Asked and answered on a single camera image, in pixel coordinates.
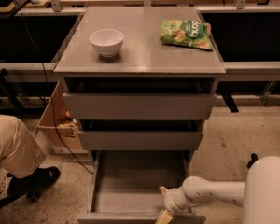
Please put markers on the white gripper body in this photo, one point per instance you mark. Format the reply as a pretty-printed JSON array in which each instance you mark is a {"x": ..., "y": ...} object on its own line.
[{"x": 172, "y": 200}]

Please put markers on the grey bottom drawer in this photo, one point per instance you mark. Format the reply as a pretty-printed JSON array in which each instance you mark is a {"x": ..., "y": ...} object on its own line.
[{"x": 125, "y": 186}]

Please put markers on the grey drawer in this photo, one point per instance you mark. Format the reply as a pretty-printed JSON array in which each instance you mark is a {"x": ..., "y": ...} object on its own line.
[
  {"x": 141, "y": 98},
  {"x": 140, "y": 135},
  {"x": 125, "y": 186}
]

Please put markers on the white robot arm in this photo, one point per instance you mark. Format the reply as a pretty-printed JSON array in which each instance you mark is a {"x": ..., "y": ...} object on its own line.
[{"x": 258, "y": 195}]

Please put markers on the grey middle drawer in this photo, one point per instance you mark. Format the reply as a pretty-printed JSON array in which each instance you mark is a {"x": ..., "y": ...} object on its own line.
[{"x": 140, "y": 135}]

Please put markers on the grey drawer cabinet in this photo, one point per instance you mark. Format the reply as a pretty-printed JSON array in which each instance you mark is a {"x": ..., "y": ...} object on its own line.
[{"x": 142, "y": 53}]

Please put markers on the grey top drawer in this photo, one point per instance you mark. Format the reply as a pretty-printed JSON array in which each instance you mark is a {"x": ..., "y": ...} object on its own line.
[{"x": 141, "y": 98}]

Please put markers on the black metal stand leg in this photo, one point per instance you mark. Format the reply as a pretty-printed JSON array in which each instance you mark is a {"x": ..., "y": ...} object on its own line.
[{"x": 254, "y": 158}]

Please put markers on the cardboard box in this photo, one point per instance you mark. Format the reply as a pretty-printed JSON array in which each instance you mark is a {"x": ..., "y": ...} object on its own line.
[{"x": 57, "y": 126}]

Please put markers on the black shoe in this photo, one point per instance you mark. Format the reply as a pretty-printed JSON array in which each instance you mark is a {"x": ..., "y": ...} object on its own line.
[{"x": 41, "y": 178}]

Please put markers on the office chair base caster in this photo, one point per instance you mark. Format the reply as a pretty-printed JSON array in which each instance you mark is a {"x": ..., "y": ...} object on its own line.
[{"x": 31, "y": 197}]

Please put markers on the person leg beige trousers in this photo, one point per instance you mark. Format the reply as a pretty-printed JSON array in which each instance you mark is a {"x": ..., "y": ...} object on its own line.
[{"x": 20, "y": 154}]

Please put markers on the white bowl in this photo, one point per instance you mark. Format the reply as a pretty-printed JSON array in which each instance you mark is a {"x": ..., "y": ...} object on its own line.
[{"x": 107, "y": 42}]

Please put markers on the green chip bag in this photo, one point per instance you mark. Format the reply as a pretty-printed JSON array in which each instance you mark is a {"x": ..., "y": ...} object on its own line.
[{"x": 192, "y": 34}]

